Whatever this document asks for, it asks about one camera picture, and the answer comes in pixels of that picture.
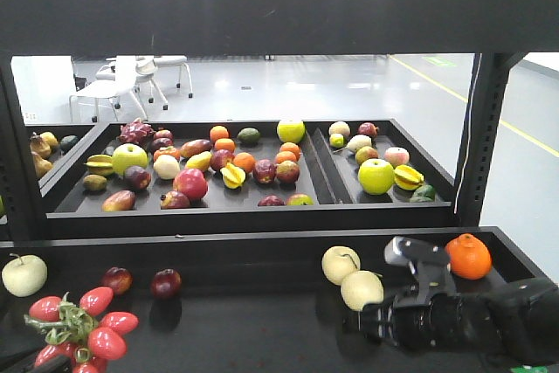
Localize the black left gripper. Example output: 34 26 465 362
1 347 72 372

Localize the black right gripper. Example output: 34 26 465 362
342 236 502 351

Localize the red cherry tomato bunch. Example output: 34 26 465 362
24 287 139 372

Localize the purple dragon fruit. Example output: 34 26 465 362
118 118 155 147

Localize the orange tangerine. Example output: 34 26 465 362
445 233 493 280

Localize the pale pear centre front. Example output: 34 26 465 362
341 270 384 311

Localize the dark red plum left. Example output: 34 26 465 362
100 266 133 295

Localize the dark red plum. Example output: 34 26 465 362
150 268 182 300
100 266 133 295

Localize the pale pear centre back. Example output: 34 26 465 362
321 245 361 286

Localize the dark red plum right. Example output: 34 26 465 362
150 268 182 300

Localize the yellow starfruit right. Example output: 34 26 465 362
394 164 424 191

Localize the yellow starfruit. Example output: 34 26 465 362
220 162 246 190
394 164 424 191

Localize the big green apple right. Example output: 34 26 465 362
357 158 394 195

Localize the big green apple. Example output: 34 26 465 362
357 158 394 195
112 143 148 176

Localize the dark produce display stand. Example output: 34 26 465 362
1 0 558 372

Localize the big green apple left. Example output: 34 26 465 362
112 143 148 176

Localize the big red apple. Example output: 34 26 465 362
173 169 209 201

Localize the yellow green apple back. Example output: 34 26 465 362
276 120 306 144

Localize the yellow starfruit centre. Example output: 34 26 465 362
220 162 246 190

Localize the white office chair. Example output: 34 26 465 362
68 55 148 123

